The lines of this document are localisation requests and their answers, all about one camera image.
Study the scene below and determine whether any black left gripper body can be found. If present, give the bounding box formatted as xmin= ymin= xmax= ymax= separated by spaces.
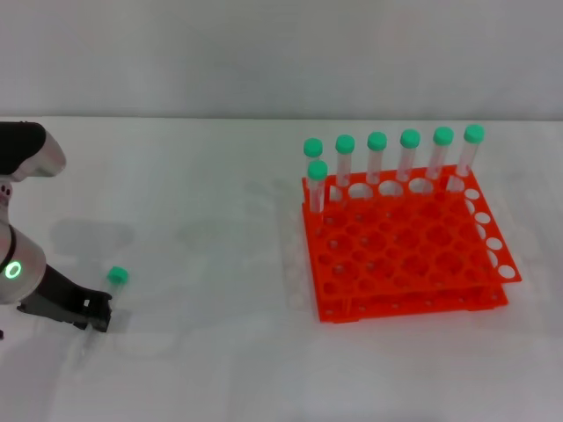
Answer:
xmin=16 ymin=263 xmax=96 ymax=329

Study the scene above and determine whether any clear tube green cap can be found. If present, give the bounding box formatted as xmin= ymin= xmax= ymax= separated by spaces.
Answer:
xmin=303 ymin=137 xmax=325 ymax=171
xmin=366 ymin=131 xmax=389 ymax=186
xmin=334 ymin=134 xmax=356 ymax=202
xmin=425 ymin=126 xmax=456 ymax=181
xmin=445 ymin=124 xmax=486 ymax=193
xmin=83 ymin=266 xmax=130 ymax=351
xmin=306 ymin=159 xmax=330 ymax=217
xmin=397 ymin=128 xmax=421 ymax=183

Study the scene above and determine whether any orange test tube rack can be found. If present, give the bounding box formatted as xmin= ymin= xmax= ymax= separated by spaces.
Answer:
xmin=301 ymin=164 xmax=523 ymax=324

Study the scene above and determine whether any silver black wrist camera box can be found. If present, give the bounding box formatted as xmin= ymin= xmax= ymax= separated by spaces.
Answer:
xmin=0 ymin=121 xmax=68 ymax=182

